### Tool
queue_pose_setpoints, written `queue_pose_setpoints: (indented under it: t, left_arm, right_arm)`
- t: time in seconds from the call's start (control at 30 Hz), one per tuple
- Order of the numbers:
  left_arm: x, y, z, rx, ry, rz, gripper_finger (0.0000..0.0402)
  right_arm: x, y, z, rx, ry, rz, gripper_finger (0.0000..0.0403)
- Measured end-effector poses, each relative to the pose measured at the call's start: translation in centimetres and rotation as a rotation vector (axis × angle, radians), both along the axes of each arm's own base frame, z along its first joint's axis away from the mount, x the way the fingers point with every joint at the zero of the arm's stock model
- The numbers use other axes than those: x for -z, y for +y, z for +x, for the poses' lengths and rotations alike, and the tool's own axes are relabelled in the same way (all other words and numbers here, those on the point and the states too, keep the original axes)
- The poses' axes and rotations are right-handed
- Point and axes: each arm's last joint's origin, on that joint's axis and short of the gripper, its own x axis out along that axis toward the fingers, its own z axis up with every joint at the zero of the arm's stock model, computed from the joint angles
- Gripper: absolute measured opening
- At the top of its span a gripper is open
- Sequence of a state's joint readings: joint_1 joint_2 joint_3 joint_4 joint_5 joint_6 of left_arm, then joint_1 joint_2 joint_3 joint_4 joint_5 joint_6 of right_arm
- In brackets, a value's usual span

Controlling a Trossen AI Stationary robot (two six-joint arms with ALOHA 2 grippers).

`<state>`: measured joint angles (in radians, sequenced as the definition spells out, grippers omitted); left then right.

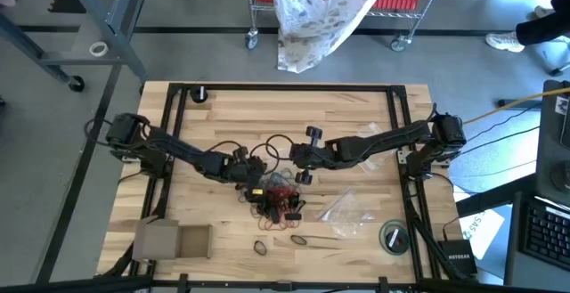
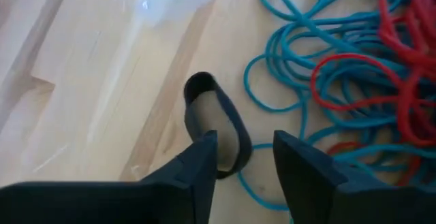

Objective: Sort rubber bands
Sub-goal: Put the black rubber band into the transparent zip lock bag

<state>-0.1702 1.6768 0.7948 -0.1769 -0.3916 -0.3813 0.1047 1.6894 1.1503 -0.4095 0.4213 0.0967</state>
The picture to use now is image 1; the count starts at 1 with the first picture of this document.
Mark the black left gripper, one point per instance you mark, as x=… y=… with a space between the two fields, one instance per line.
x=236 y=168

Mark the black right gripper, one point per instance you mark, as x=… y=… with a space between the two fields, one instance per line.
x=323 y=155

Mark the black wide rubber band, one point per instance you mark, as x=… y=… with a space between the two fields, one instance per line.
x=273 y=215
x=299 y=205
x=292 y=216

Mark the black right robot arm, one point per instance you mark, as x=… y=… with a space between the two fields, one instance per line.
x=387 y=139

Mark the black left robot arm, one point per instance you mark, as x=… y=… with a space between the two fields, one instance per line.
x=178 y=149

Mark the green rubber bands heap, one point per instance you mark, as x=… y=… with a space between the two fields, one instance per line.
x=278 y=178

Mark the black round puck white label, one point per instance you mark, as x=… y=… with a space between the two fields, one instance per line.
x=398 y=235
x=196 y=95

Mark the open brown cardboard box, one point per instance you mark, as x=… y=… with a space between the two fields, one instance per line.
x=156 y=239

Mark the white floral curtain cloth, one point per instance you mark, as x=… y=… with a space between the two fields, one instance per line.
x=311 y=17

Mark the black metal beam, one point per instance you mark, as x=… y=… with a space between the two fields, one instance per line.
x=494 y=195

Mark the white printed paper sheet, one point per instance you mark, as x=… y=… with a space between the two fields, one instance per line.
x=483 y=235

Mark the white tape roll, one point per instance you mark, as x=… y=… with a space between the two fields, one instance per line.
x=91 y=49

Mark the grey metal workbench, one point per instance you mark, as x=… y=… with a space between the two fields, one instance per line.
x=116 y=14

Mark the black desk foot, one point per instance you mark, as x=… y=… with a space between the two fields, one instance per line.
x=518 y=104

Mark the person's shoe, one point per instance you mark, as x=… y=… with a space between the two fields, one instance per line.
x=543 y=11
x=503 y=43

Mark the dark desk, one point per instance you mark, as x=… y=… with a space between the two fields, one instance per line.
x=514 y=248

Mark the black serrated foam block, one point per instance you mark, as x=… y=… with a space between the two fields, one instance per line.
x=67 y=3

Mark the black keyboard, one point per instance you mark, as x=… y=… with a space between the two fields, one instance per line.
x=548 y=235

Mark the office chair base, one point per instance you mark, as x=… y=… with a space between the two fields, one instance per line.
x=560 y=69

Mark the person's leg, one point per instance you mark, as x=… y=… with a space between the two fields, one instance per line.
x=543 y=28

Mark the black Netgear network switch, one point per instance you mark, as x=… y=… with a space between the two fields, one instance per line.
x=458 y=264

